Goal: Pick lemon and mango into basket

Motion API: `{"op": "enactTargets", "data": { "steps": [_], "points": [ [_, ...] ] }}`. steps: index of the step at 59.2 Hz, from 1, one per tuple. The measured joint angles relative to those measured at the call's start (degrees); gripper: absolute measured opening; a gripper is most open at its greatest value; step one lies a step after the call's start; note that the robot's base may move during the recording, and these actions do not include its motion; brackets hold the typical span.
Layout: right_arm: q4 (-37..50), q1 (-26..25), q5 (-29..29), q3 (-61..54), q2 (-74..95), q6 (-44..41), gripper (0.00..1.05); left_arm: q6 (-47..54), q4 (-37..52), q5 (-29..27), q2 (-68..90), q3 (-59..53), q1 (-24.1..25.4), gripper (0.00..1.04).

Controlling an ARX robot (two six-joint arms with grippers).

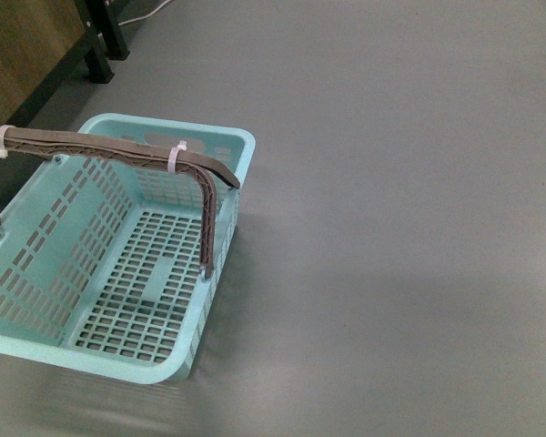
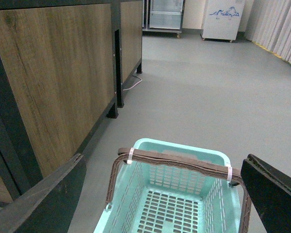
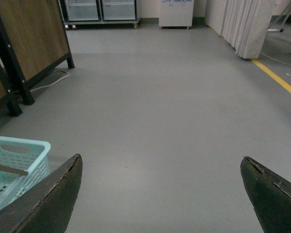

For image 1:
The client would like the white zip tie left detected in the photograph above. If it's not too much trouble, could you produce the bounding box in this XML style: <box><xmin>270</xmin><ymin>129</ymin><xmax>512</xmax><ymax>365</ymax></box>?
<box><xmin>0</xmin><ymin>125</ymin><xmax>14</xmax><ymax>159</ymax></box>

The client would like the white zip tie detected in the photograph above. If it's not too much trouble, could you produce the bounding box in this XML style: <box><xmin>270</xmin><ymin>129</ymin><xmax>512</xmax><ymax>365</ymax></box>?
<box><xmin>0</xmin><ymin>125</ymin><xmax>14</xmax><ymax>159</ymax></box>
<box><xmin>167</xmin><ymin>140</ymin><xmax>187</xmax><ymax>174</ymax></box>

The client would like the light blue plastic basket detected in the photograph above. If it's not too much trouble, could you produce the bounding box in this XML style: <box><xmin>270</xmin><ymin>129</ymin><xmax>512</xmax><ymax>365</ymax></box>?
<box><xmin>0</xmin><ymin>114</ymin><xmax>255</xmax><ymax>384</ymax></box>

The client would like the white zip tie right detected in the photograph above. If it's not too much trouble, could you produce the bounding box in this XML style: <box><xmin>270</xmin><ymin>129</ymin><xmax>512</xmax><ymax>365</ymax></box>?
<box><xmin>167</xmin><ymin>140</ymin><xmax>187</xmax><ymax>174</ymax></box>

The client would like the wooden table with black legs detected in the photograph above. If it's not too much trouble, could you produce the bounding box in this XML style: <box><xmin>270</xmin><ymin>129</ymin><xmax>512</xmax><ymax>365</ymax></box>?
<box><xmin>0</xmin><ymin>1</ymin><xmax>129</xmax><ymax>127</ymax></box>

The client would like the brown basket handle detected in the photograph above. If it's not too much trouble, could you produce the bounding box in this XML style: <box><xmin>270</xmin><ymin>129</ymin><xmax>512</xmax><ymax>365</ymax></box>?
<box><xmin>0</xmin><ymin>127</ymin><xmax>240</xmax><ymax>278</ymax></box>

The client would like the white floor cable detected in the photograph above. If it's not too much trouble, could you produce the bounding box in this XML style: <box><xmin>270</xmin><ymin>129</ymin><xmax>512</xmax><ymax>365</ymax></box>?
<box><xmin>116</xmin><ymin>0</ymin><xmax>170</xmax><ymax>26</ymax></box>

